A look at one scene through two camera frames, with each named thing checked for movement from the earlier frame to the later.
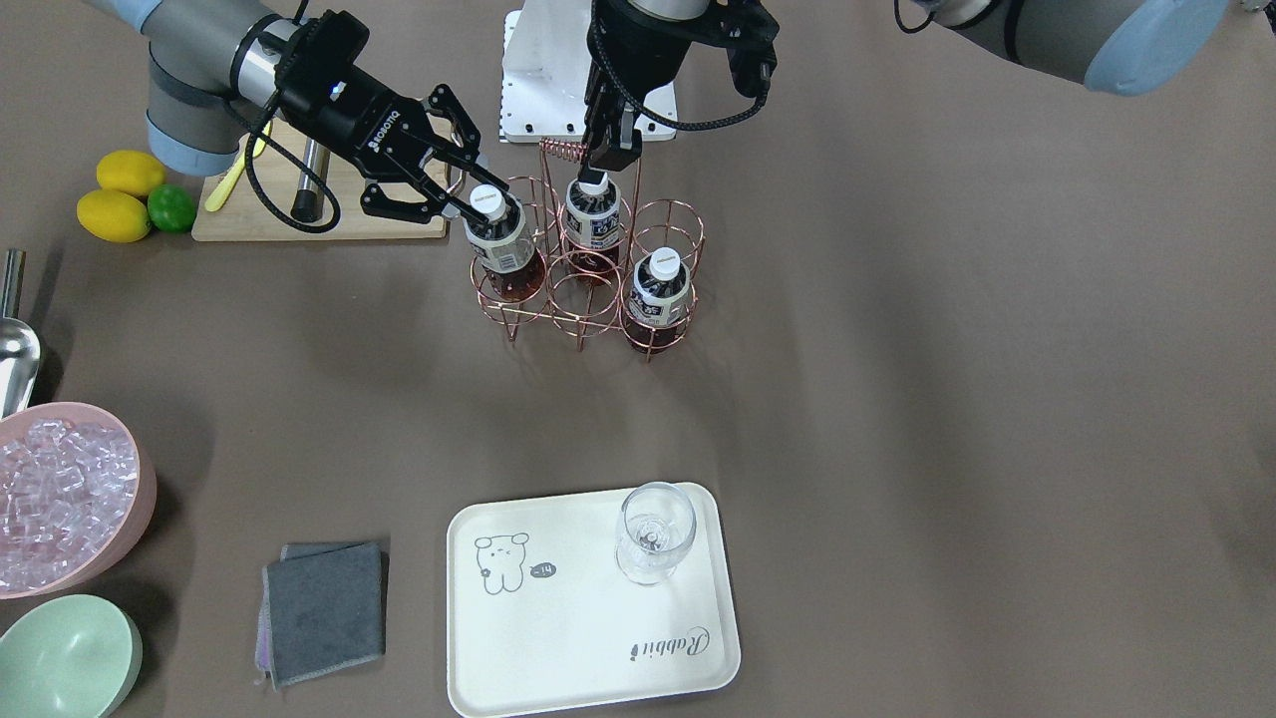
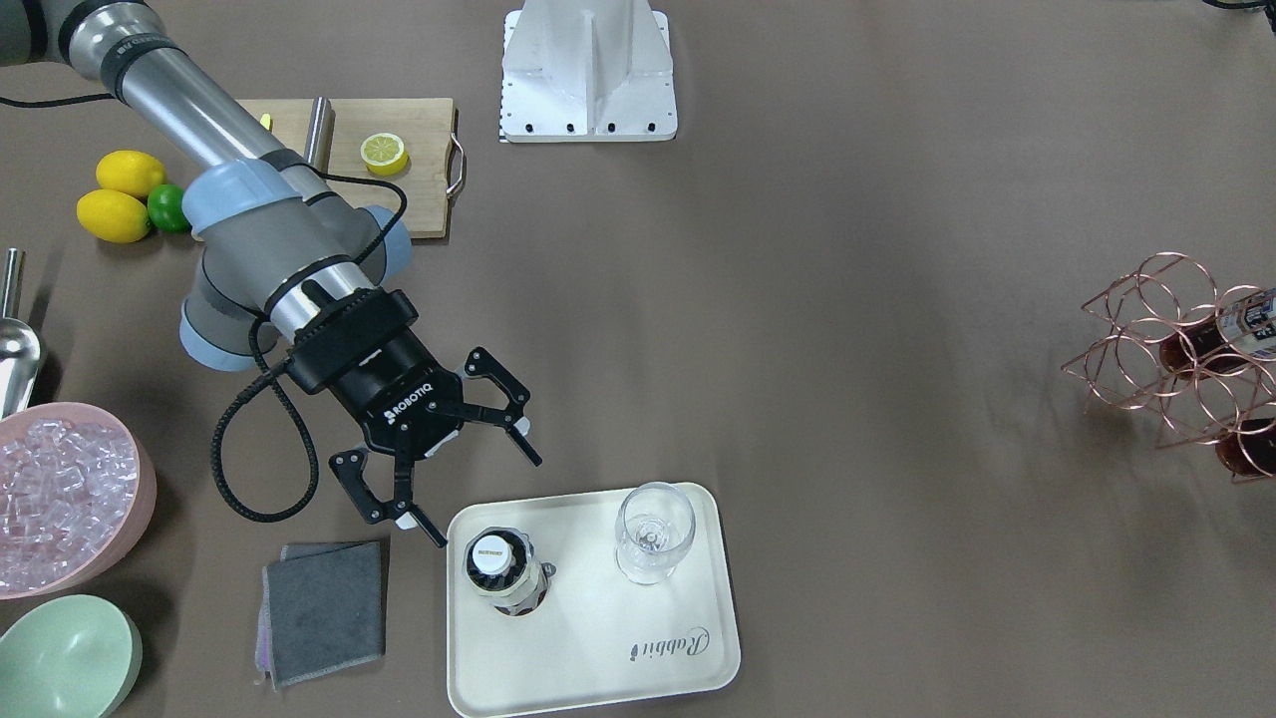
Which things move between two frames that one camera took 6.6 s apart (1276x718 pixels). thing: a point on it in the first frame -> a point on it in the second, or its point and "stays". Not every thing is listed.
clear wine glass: [658, 519] stays
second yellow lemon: [113, 215] stays
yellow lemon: [129, 171] stays
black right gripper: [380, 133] -> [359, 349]
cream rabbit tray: [540, 616] stays
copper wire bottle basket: [581, 250] -> [1203, 362]
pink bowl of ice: [77, 500] stays
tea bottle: [592, 221] -> [1240, 333]
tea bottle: [504, 246] -> [502, 565]
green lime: [171, 207] stays
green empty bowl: [69, 656] stays
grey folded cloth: [321, 609] stays
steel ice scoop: [20, 352] stays
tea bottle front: [658, 303] -> [1249, 448]
